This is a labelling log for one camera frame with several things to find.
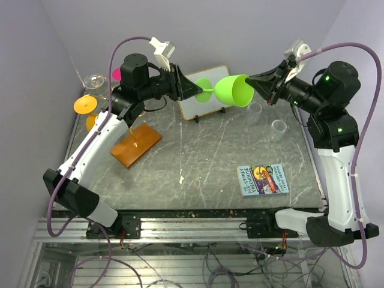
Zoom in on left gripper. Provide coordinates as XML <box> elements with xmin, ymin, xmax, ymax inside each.
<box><xmin>139</xmin><ymin>64</ymin><xmax>204</xmax><ymax>103</ymax></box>

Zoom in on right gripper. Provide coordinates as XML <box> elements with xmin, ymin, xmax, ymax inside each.
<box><xmin>246</xmin><ymin>59</ymin><xmax>327</xmax><ymax>115</ymax></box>

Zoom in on clear wine glass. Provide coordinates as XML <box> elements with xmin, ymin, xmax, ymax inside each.
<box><xmin>245</xmin><ymin>102</ymin><xmax>262</xmax><ymax>125</ymax></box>
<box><xmin>83</xmin><ymin>74</ymin><xmax>107</xmax><ymax>90</ymax></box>
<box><xmin>269</xmin><ymin>119</ymin><xmax>287</xmax><ymax>142</ymax></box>

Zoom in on green plastic wine glass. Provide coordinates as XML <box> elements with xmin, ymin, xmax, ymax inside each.
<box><xmin>195</xmin><ymin>74</ymin><xmax>254</xmax><ymax>107</ymax></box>

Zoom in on pink plastic wine glass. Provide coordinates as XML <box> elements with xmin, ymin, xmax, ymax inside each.
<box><xmin>112</xmin><ymin>67</ymin><xmax>122</xmax><ymax>82</ymax></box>

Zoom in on orange plastic wine glass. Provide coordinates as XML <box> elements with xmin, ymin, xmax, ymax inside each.
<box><xmin>73</xmin><ymin>94</ymin><xmax>98</xmax><ymax>132</ymax></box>

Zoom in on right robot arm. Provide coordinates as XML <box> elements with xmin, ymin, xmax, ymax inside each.
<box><xmin>245</xmin><ymin>60</ymin><xmax>379</xmax><ymax>247</ymax></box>

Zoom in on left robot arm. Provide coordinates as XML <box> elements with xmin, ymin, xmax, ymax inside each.
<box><xmin>43</xmin><ymin>53</ymin><xmax>202</xmax><ymax>238</ymax></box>

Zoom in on treehouse children's book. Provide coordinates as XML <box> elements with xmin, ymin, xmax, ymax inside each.
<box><xmin>237</xmin><ymin>164</ymin><xmax>289</xmax><ymax>197</ymax></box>

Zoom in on small whiteboard wooden frame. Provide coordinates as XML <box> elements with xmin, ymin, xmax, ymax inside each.
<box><xmin>176</xmin><ymin>64</ymin><xmax>238</xmax><ymax>121</ymax></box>

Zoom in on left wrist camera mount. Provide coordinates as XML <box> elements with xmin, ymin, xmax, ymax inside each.
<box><xmin>149</xmin><ymin>37</ymin><xmax>175</xmax><ymax>71</ymax></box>

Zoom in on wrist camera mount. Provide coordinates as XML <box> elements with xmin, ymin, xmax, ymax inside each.
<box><xmin>149</xmin><ymin>37</ymin><xmax>175</xmax><ymax>71</ymax></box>
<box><xmin>284</xmin><ymin>39</ymin><xmax>312</xmax><ymax>83</ymax></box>

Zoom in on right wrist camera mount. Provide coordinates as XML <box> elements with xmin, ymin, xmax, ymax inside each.
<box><xmin>284</xmin><ymin>39</ymin><xmax>312</xmax><ymax>83</ymax></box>

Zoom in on gold wire glass rack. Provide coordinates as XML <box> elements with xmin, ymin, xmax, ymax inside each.
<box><xmin>110</xmin><ymin>123</ymin><xmax>162</xmax><ymax>168</ymax></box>

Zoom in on aluminium rail frame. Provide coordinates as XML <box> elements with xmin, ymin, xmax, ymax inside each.
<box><xmin>26</xmin><ymin>210</ymin><xmax>362</xmax><ymax>287</ymax></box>

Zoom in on loose cables under table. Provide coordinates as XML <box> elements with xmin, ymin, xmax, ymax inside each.
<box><xmin>68</xmin><ymin>236</ymin><xmax>319</xmax><ymax>288</ymax></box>

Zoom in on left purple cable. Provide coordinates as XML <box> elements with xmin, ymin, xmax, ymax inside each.
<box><xmin>46</xmin><ymin>36</ymin><xmax>154</xmax><ymax>288</ymax></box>

